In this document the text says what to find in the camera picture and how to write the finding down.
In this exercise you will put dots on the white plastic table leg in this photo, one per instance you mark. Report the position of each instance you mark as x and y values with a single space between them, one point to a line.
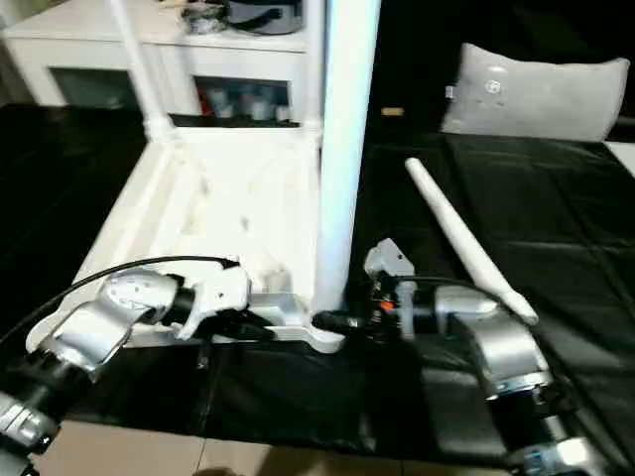
456 223
313 74
347 149
144 74

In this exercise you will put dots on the white plastic table top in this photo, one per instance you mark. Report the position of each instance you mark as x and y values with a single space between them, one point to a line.
198 198

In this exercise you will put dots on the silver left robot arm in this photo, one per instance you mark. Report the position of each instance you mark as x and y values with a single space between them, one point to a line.
109 307

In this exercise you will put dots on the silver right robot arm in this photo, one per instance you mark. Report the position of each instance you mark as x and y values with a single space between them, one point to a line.
496 337

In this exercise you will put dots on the black work mat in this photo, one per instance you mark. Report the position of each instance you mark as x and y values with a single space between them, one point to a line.
546 223

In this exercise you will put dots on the small yellow label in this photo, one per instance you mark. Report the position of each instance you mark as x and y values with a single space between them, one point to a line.
392 111

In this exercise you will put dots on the small red box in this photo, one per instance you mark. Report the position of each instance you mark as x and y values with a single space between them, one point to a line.
203 101

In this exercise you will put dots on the grey cushion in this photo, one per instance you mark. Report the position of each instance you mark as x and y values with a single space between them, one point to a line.
536 94

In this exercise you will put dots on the white flat board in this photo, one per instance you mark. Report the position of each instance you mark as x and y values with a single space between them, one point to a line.
622 156

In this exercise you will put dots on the grey helmet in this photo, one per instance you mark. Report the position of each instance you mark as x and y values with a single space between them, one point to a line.
263 15

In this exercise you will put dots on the black clutter pile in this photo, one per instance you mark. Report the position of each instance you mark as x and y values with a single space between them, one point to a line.
201 17

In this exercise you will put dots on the white glass-door cabinet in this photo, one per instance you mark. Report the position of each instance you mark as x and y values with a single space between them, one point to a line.
74 54

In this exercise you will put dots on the beige plush toy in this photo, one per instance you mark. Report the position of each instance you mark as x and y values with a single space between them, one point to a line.
176 4

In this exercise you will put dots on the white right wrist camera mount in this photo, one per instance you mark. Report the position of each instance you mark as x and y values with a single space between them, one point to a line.
392 263

